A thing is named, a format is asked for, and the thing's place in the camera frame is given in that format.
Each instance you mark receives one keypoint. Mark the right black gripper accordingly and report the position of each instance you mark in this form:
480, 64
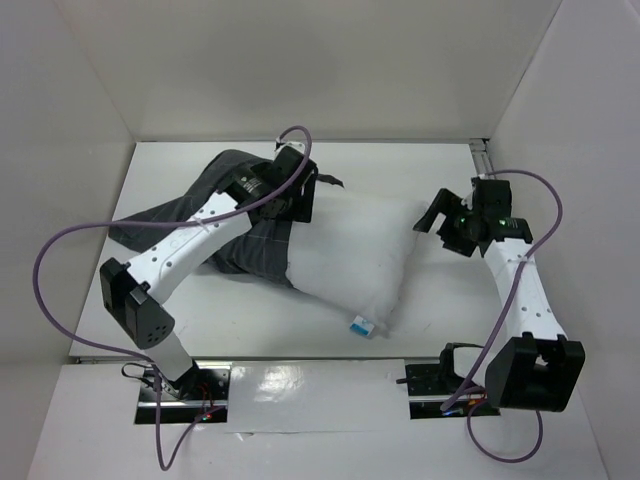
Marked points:
453, 232

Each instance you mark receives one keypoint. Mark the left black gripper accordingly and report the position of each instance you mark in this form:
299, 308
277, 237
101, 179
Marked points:
301, 207

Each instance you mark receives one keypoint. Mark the dark grey checked pillowcase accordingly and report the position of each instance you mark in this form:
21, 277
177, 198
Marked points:
216, 222

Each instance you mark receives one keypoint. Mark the white pillow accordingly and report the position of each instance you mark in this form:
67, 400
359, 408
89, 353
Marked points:
353, 253

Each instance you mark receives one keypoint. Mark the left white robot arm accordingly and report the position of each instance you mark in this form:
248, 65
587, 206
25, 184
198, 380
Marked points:
142, 316

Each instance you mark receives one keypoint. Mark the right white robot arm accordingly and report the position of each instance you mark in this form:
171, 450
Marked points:
528, 362

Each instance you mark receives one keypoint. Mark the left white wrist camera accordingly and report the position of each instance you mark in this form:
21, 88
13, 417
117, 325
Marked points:
296, 145

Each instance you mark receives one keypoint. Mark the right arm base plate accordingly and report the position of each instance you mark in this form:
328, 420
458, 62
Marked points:
427, 390

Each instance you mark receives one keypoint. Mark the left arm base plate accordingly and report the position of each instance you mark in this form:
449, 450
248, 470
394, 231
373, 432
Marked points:
209, 396

